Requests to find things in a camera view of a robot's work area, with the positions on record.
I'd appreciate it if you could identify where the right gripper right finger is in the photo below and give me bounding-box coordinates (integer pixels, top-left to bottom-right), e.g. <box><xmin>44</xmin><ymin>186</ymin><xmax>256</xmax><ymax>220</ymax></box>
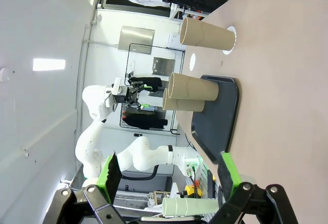
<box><xmin>210</xmin><ymin>151</ymin><xmax>301</xmax><ymax>224</ymax></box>

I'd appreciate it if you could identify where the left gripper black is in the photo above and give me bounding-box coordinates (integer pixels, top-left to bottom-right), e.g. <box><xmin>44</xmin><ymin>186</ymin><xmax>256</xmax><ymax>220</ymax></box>
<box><xmin>112</xmin><ymin>79</ymin><xmax>152</xmax><ymax>110</ymax></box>

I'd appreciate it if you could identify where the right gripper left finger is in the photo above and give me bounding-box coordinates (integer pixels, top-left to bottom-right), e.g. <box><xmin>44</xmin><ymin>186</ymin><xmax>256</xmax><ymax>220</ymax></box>
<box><xmin>50</xmin><ymin>151</ymin><xmax>127</xmax><ymax>224</ymax></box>

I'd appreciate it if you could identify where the tall tan cup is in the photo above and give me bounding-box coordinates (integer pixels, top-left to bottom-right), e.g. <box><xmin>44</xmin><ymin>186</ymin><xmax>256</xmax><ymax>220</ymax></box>
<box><xmin>162</xmin><ymin>88</ymin><xmax>206</xmax><ymax>113</ymax></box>
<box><xmin>179</xmin><ymin>16</ymin><xmax>236</xmax><ymax>51</ymax></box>
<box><xmin>168</xmin><ymin>72</ymin><xmax>220</xmax><ymax>102</ymax></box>

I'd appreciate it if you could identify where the white scalloped paper coaster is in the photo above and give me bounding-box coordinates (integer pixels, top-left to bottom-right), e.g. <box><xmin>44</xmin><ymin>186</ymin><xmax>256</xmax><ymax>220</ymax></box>
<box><xmin>222</xmin><ymin>25</ymin><xmax>237</xmax><ymax>56</ymax></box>
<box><xmin>189</xmin><ymin>53</ymin><xmax>197</xmax><ymax>72</ymax></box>

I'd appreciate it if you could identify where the black garment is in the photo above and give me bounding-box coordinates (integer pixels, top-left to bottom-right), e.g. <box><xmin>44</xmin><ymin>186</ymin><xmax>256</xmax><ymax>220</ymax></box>
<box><xmin>122</xmin><ymin>111</ymin><xmax>169</xmax><ymax>130</ymax></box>
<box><xmin>127</xmin><ymin>76</ymin><xmax>162</xmax><ymax>92</ymax></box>

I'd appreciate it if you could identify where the pale green cup stack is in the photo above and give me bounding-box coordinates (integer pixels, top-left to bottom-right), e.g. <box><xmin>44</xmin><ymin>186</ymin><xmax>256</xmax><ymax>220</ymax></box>
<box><xmin>161</xmin><ymin>197</ymin><xmax>221</xmax><ymax>217</ymax></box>

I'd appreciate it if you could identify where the yellow tool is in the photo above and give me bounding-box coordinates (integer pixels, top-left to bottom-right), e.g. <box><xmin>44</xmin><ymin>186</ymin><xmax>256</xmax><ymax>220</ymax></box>
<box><xmin>184</xmin><ymin>184</ymin><xmax>197</xmax><ymax>196</ymax></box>

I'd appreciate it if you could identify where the black plastic serving tray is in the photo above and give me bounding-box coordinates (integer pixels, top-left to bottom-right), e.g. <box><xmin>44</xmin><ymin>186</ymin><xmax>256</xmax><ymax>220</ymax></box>
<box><xmin>191</xmin><ymin>74</ymin><xmax>240</xmax><ymax>165</ymax></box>

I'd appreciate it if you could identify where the rectangular ceiling light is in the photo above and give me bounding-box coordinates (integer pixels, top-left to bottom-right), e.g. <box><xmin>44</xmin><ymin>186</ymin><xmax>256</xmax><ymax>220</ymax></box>
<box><xmin>32</xmin><ymin>58</ymin><xmax>66</xmax><ymax>72</ymax></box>

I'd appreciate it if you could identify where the round white ceiling detector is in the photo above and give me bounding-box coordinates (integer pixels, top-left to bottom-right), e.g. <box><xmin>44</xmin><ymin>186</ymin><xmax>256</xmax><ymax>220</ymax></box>
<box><xmin>0</xmin><ymin>67</ymin><xmax>10</xmax><ymax>83</ymax></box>

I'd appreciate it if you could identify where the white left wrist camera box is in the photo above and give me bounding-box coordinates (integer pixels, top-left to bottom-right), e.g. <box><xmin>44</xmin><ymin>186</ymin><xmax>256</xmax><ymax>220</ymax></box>
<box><xmin>111</xmin><ymin>77</ymin><xmax>123</xmax><ymax>95</ymax></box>

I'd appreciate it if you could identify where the small grey wall panel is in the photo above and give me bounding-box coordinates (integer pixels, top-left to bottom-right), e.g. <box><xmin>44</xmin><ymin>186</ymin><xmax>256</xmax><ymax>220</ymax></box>
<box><xmin>153</xmin><ymin>56</ymin><xmax>176</xmax><ymax>76</ymax></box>

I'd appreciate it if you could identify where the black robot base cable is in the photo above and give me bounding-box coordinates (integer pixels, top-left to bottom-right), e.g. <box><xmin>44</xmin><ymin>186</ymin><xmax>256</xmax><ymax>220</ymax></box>
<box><xmin>120</xmin><ymin>164</ymin><xmax>159</xmax><ymax>181</ymax></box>

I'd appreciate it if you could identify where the large silver wall panel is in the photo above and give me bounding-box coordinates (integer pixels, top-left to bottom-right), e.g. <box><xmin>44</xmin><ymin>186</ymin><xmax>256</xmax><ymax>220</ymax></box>
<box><xmin>118</xmin><ymin>26</ymin><xmax>156</xmax><ymax>55</ymax></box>

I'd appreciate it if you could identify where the white paper wall sign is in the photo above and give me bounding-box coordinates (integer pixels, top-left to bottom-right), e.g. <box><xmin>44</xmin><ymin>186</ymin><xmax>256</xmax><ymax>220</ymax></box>
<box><xmin>169</xmin><ymin>32</ymin><xmax>179</xmax><ymax>48</ymax></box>

